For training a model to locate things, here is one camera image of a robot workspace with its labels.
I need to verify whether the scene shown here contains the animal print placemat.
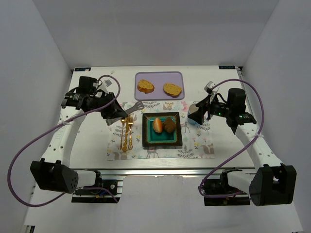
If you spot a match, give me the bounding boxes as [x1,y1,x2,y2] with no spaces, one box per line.
[106,101,214,160]

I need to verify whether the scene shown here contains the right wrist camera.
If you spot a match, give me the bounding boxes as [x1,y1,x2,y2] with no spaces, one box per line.
[204,81,216,94]

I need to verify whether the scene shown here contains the right yellow bread slice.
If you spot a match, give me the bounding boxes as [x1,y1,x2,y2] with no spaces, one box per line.
[163,83,183,98]

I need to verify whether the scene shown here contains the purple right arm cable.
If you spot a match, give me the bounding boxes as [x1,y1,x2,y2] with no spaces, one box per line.
[198,78,265,200]

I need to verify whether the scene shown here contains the silver serving tongs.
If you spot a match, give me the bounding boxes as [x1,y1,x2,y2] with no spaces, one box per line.
[106,101,144,126]

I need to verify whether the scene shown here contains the orange glazed bread roll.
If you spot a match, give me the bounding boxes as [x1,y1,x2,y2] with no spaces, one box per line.
[153,117,163,133]

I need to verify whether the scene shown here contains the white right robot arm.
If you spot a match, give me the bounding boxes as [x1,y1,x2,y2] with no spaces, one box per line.
[188,87,297,206]

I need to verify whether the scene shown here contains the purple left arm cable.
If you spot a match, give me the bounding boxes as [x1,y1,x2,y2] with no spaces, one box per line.
[7,75,121,207]

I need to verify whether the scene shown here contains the left yellow bread slice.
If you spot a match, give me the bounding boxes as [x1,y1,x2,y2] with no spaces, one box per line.
[137,79,155,94]

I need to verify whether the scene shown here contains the lavender plastic tray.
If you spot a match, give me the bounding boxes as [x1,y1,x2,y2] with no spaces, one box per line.
[134,71,185,101]

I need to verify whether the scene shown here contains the blue table label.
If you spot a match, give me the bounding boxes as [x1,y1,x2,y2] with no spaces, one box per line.
[218,65,236,70]
[74,67,91,72]

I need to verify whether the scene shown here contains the blue ceramic mug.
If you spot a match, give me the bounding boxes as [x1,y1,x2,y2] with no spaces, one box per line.
[187,103,204,126]

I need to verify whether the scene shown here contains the green black square plate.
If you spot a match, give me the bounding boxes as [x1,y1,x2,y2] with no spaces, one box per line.
[142,112,183,148]

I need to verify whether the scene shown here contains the right blue table label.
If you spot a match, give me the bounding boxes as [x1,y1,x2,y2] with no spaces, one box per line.
[218,65,236,70]

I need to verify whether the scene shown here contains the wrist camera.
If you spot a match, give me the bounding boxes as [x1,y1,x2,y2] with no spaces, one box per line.
[204,81,216,94]
[77,76,97,95]

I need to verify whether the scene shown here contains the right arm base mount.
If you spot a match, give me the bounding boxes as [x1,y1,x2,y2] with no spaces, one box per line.
[202,168,250,206]

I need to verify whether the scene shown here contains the brown chocolate bun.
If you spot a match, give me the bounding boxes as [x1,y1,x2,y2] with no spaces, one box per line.
[162,116,176,133]

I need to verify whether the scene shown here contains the gold knife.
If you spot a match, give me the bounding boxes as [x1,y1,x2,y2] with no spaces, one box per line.
[122,117,129,152]

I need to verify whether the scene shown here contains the left blue table label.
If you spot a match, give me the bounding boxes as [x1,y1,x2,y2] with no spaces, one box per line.
[74,67,91,72]

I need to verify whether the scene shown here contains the gold fork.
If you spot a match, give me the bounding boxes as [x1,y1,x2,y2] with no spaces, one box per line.
[128,115,134,150]

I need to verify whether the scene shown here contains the gold spoon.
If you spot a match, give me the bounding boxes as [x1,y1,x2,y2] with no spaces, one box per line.
[120,117,127,149]

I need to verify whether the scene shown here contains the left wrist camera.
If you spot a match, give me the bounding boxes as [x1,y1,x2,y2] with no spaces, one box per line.
[77,76,97,95]

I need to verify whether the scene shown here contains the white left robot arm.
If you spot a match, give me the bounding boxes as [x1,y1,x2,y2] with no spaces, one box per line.
[30,76,127,194]

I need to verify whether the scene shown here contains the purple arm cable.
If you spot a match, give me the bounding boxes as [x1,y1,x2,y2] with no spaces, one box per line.
[198,78,265,200]
[7,75,121,207]

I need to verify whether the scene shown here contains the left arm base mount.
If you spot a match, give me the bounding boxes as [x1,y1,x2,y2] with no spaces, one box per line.
[71,176,124,204]

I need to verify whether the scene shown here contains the yellow bread slice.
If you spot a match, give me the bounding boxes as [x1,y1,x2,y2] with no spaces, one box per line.
[163,83,183,98]
[137,79,155,94]

